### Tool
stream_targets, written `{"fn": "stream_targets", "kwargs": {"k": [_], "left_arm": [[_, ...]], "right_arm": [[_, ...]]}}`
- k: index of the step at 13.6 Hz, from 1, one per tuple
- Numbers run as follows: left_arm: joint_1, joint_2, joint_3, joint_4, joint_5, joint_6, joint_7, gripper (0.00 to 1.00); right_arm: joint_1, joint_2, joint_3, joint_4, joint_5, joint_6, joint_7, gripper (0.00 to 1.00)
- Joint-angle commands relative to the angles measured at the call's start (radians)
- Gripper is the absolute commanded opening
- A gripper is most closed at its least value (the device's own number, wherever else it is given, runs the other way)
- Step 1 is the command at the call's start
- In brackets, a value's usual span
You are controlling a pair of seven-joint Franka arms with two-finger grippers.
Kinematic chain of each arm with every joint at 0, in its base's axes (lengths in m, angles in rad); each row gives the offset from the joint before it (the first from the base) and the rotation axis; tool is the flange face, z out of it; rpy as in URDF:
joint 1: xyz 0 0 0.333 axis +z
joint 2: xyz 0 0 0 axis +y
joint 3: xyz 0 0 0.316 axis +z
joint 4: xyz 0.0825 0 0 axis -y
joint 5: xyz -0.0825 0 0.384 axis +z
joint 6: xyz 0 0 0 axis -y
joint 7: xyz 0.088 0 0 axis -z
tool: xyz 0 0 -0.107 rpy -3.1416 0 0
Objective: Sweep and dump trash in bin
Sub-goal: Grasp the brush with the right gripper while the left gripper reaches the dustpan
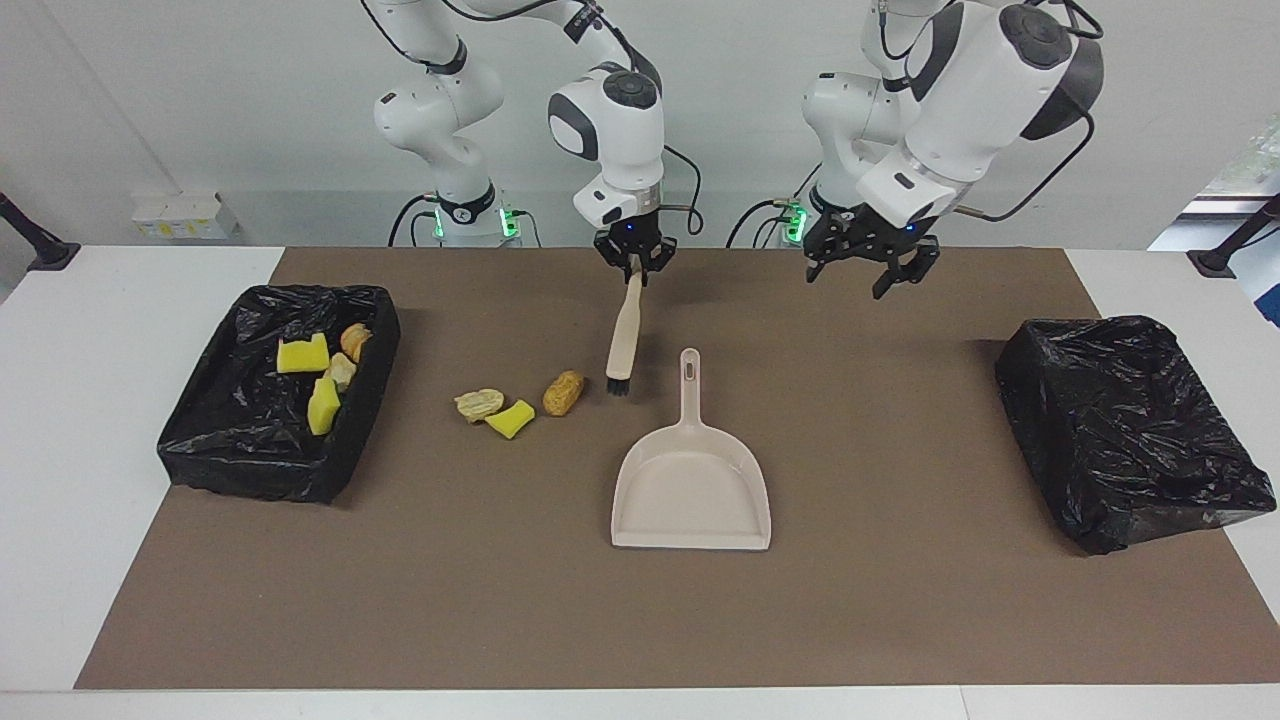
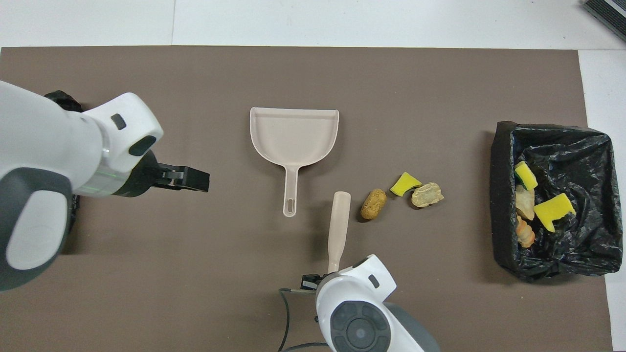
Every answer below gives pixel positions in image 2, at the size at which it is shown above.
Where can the cream sponge scrap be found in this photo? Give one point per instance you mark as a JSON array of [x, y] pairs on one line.
[[525, 204], [427, 194]]

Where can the dark ribbed panel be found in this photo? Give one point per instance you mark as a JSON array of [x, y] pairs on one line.
[[609, 12]]

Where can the brown oval sponge lump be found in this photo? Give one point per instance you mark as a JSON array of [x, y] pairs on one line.
[[373, 204]]

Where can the bin lined with black bag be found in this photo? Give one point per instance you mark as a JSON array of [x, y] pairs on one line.
[[587, 161], [63, 100]]

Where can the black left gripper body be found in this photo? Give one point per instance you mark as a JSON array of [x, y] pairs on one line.
[[166, 178]]

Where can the small yellow sponge piece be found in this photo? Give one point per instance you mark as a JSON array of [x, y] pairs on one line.
[[404, 184]]

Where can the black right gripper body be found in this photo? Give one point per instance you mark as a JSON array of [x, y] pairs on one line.
[[313, 282]]

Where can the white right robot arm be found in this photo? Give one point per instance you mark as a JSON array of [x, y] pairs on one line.
[[352, 288]]

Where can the beige plastic dustpan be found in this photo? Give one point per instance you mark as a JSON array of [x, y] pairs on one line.
[[293, 137]]

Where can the green and yellow sponge piece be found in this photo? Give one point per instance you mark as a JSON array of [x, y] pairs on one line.
[[527, 175]]

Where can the beige brush with black bristles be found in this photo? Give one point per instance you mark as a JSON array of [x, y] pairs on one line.
[[338, 230]]

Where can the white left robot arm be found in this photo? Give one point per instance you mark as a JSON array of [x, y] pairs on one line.
[[49, 137]]

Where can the large yellow sponge piece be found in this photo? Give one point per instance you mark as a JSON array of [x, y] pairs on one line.
[[552, 210]]

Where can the brown table mat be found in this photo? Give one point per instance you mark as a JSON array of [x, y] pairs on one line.
[[342, 78]]

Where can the orange striped sponge scrap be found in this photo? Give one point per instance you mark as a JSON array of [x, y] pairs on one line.
[[526, 235]]

